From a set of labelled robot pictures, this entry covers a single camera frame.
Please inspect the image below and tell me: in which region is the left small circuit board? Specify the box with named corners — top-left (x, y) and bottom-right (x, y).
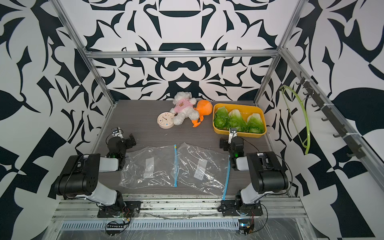
top-left (105, 221), bottom-right (130, 236)

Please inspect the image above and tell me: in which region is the yellow plastic tray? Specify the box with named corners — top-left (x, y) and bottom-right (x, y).
top-left (213, 104), bottom-right (267, 138)

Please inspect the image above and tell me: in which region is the clear zipper bag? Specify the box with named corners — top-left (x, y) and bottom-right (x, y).
top-left (175, 143), bottom-right (230, 199)
top-left (119, 145), bottom-right (178, 190)

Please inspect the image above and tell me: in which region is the chinese cabbage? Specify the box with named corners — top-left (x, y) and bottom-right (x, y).
top-left (214, 106), bottom-right (229, 130)
top-left (229, 109), bottom-right (248, 133)
top-left (247, 113), bottom-right (265, 134)

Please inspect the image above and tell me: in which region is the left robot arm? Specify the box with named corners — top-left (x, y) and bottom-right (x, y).
top-left (54, 129), bottom-right (137, 211)

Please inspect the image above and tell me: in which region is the right small circuit board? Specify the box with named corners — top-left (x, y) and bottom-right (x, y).
top-left (239, 220), bottom-right (255, 235)

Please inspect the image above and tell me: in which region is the white teddy bear pink shirt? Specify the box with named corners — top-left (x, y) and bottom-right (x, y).
top-left (170, 92), bottom-right (200, 126)

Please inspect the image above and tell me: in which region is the green hoop on wall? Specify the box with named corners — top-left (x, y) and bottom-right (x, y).
top-left (279, 85), bottom-right (311, 156)

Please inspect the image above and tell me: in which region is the small circuit board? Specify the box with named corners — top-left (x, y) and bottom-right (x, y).
top-left (239, 220), bottom-right (255, 235)
top-left (105, 221), bottom-right (130, 236)

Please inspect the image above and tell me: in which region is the black hook rack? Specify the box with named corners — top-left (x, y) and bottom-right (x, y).
top-left (297, 71), bottom-right (367, 159)

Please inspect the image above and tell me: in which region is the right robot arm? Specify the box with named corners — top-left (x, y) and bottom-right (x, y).
top-left (220, 137), bottom-right (289, 206)

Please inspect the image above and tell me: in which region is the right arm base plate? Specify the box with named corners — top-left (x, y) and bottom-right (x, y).
top-left (217, 200), bottom-right (263, 217)

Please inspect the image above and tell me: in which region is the small pink alarm clock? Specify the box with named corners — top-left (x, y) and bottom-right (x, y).
top-left (157, 112), bottom-right (175, 129)

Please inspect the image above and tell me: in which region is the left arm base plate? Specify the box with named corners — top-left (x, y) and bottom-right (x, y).
top-left (97, 201), bottom-right (143, 219)

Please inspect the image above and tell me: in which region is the orange plush toy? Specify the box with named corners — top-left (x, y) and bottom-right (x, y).
top-left (192, 100), bottom-right (213, 128)

